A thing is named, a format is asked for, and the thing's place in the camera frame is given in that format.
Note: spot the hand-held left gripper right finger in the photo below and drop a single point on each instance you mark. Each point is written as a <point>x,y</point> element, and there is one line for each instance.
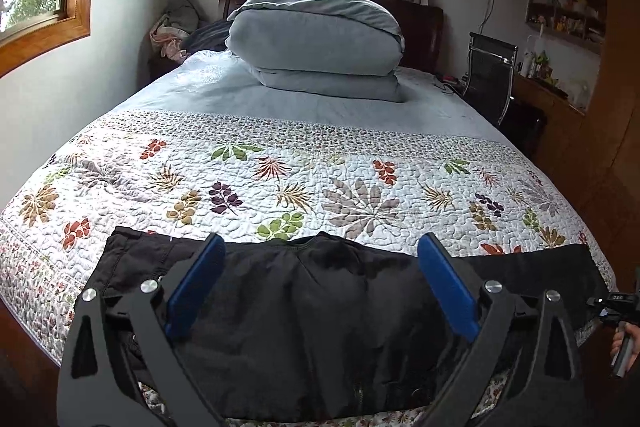
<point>450,287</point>

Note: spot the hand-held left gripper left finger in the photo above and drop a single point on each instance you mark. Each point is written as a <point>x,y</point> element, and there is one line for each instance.
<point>197,287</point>

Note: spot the black jacket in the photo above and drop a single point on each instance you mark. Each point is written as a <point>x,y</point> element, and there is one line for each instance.
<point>320,317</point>

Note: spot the person's right hand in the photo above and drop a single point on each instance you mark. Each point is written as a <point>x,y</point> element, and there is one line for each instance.
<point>635,339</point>

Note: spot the bed with floral quilt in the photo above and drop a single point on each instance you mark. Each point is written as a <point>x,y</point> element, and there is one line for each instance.
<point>300,157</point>

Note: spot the wooden desk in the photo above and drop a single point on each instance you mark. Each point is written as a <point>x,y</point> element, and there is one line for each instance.
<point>550,107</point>

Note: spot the clear plastic container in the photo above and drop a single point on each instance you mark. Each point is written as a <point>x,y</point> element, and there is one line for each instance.
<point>580,97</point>

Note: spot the black mesh office chair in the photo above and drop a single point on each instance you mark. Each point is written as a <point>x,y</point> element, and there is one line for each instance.
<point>487,77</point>

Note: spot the white bottle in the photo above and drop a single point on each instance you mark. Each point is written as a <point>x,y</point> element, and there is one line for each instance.
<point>526,64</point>

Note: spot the green bottles and toys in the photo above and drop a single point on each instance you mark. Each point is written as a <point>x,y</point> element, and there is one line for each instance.
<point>544,67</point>

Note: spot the dark blue cloth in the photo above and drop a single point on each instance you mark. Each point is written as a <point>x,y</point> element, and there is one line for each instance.
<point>210,37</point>

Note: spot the pile of pale clothes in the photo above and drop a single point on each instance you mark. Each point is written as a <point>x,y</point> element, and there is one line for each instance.
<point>175,27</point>

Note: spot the grey pillow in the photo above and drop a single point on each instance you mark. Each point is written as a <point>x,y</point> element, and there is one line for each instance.
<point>315,42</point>

